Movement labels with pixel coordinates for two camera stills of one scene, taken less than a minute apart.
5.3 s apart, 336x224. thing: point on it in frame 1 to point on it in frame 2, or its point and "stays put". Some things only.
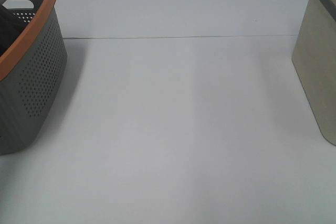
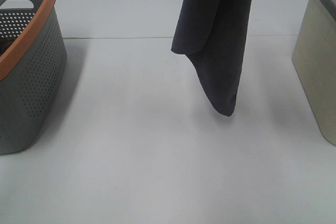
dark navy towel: (11, 27) to (211, 29)
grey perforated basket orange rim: (32, 67) stays put
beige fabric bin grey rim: (314, 56) stays put
